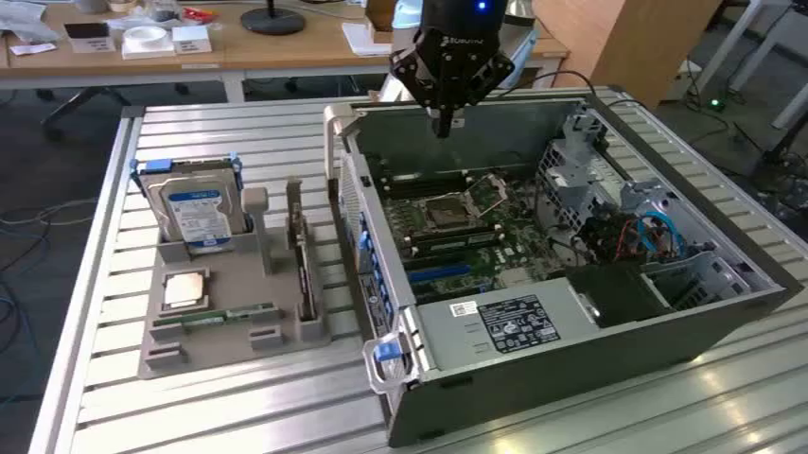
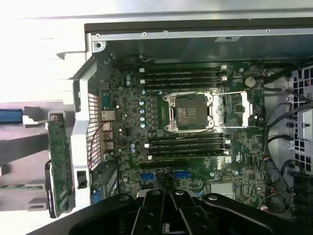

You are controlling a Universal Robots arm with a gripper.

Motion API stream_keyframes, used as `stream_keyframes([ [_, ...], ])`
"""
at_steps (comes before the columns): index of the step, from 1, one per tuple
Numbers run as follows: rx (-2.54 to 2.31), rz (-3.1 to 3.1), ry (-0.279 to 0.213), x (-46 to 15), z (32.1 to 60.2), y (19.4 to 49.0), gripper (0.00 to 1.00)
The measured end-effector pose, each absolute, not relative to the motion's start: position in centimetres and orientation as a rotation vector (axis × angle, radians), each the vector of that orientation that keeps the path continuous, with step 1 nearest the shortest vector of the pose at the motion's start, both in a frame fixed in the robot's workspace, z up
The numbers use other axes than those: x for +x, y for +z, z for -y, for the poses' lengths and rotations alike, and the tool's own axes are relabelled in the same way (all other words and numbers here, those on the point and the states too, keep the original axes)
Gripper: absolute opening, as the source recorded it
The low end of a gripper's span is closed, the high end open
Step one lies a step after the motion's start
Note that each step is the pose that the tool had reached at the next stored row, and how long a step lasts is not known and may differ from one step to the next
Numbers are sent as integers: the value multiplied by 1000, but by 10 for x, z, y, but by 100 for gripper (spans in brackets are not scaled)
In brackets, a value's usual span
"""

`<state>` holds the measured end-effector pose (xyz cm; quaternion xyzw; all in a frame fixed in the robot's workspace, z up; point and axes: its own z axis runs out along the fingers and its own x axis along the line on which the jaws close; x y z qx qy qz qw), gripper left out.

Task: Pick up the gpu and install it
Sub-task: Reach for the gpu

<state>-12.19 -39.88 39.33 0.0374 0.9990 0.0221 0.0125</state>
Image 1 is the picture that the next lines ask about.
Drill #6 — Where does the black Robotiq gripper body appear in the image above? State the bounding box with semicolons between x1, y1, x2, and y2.
415;0;506;108

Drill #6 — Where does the Nvidia graphics card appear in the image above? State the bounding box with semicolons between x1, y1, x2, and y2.
284;177;320;323

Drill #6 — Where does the white paper stack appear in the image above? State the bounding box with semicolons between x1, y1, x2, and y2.
340;21;396;58

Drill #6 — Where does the brown cardboard box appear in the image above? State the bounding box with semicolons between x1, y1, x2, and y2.
364;0;397;34

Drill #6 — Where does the long wooden desk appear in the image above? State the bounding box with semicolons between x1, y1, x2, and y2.
0;0;572;103

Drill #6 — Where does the metal socket cover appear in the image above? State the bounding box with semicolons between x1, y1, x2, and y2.
464;173;511;214

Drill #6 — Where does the round black lamp base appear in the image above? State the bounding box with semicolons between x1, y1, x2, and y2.
240;0;308;36

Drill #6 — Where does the silver metal disk bay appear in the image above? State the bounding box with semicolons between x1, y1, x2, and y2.
639;250;755;308
534;136;632;233

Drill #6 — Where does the CPU socket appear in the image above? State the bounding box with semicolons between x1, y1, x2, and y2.
423;194;472;228

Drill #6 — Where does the dark installed RAM stick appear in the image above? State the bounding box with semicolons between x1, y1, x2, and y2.
409;229;500;253

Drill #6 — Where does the green motherboard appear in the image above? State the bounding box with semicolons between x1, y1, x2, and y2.
377;160;568;304

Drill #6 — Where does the white cube box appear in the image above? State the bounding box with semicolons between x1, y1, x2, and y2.
170;24;213;56

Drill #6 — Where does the blue expansion slot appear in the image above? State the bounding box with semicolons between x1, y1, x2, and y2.
405;263;472;285

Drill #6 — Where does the flat white box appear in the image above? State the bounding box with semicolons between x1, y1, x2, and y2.
120;40;177;61

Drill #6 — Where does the clear bag with black contents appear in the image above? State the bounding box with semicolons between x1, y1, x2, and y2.
138;0;182;24

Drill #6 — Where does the white tape roll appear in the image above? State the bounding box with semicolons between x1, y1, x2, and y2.
124;26;166;47

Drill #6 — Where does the hard disk with blue carrier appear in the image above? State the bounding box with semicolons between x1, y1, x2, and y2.
128;151;248;251

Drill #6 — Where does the white box with black lid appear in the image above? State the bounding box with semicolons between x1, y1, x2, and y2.
64;22;118;54

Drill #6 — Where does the grey plastic parts rack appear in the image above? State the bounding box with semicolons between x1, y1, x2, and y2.
136;184;347;382

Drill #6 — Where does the grey power supply unit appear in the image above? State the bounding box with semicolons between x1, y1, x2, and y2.
412;277;599;373

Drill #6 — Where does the black chair base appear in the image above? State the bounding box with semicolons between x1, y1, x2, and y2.
35;79;190;141

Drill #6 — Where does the silver CPU chip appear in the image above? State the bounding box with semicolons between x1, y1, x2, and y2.
164;272;206;305

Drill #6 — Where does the green RAM stick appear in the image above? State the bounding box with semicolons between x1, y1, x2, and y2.
153;304;279;328

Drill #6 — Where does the crumpled clear plastic bag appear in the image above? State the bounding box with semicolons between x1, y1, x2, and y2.
0;0;50;44

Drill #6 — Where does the dark grey PC case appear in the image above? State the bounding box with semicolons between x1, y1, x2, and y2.
321;92;806;448

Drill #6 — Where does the black cable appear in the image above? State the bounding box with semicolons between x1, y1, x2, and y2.
503;69;634;105

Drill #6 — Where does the blue wire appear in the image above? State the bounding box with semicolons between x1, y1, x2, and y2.
632;211;687;262

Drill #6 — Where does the white desk frame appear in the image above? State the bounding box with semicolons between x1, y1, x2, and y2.
686;0;808;129

